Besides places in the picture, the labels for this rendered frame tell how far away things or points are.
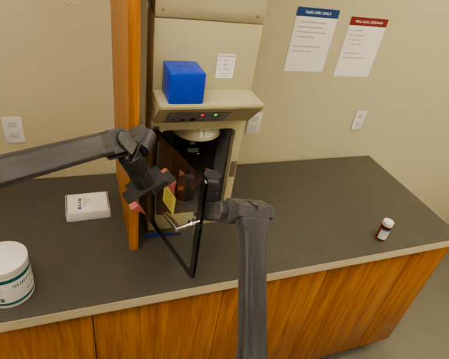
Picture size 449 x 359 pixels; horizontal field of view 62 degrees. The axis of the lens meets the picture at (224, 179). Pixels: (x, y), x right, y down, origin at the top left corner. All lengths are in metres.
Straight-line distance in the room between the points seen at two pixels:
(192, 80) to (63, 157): 0.42
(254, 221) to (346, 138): 1.52
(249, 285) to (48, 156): 0.46
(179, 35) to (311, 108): 1.02
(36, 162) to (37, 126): 0.91
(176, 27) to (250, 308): 0.75
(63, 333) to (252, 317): 0.80
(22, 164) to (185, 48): 0.58
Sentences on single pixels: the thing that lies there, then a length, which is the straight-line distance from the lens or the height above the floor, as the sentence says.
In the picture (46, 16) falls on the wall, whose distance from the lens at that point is 1.52.
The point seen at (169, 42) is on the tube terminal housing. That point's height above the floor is 1.65.
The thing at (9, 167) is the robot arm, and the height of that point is 1.54.
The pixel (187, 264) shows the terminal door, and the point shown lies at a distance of 1.22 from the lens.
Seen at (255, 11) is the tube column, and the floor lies 1.74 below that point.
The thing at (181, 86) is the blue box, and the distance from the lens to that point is 1.04.
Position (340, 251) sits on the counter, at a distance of 1.57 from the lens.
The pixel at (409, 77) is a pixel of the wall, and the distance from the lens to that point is 2.27.
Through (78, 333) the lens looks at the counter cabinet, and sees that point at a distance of 1.40.
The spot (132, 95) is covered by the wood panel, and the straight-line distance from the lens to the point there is 1.05.
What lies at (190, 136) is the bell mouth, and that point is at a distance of 1.28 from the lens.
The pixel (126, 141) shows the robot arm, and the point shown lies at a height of 1.49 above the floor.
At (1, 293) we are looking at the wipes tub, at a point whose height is 1.01.
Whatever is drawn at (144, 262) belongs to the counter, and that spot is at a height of 0.94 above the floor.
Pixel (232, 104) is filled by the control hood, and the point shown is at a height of 1.51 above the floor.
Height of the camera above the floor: 1.94
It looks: 35 degrees down
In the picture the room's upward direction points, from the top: 10 degrees clockwise
